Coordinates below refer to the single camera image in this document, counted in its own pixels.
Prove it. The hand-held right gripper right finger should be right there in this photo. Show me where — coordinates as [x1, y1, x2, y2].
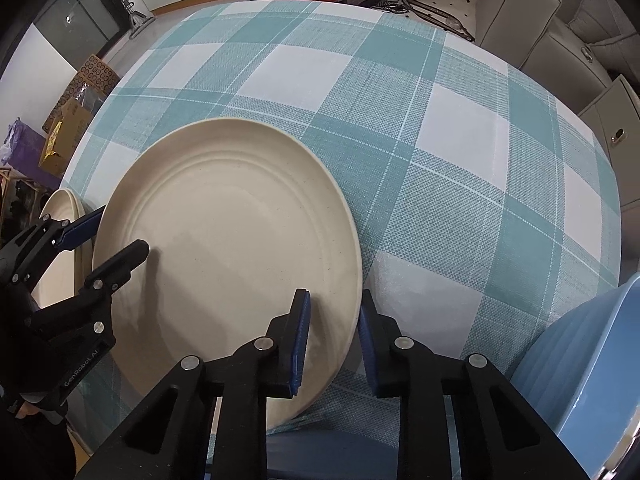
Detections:
[358, 289, 591, 480]

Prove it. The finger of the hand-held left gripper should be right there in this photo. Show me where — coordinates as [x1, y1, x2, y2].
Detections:
[30, 239, 151, 341]
[0, 205, 107, 286]

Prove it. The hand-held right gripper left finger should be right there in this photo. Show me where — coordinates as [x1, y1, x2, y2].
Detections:
[75, 288, 312, 480]

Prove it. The cream plate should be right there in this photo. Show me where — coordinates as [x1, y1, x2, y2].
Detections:
[91, 117, 363, 433]
[37, 188, 98, 308]

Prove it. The blue bowl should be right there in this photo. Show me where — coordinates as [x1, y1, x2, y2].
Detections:
[265, 412, 406, 480]
[510, 272, 640, 480]

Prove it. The person's left forearm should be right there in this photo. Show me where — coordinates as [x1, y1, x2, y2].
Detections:
[0, 410, 76, 480]

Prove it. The wooden shoe rack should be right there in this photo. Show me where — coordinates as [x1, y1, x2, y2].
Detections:
[0, 165, 41, 241]

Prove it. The yellow packet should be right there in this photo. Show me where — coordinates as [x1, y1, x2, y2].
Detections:
[39, 120, 66, 168]

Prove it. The purple plastic bag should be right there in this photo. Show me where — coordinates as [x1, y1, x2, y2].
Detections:
[0, 117, 48, 176]

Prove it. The brown cardboard box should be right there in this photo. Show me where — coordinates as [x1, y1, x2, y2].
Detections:
[42, 100, 93, 171]

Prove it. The patterned cardboard box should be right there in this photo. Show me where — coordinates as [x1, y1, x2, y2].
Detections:
[42, 54, 121, 136]

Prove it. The plaid tablecloth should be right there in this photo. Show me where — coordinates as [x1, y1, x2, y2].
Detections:
[60, 0, 623, 480]

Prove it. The dark glass door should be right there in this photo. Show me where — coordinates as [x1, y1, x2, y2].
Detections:
[32, 0, 126, 61]

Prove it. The beige drawer cabinet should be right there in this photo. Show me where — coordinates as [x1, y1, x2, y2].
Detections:
[577, 74, 640, 211]

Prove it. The beige sofa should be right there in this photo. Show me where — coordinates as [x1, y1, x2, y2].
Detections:
[470, 0, 640, 111]

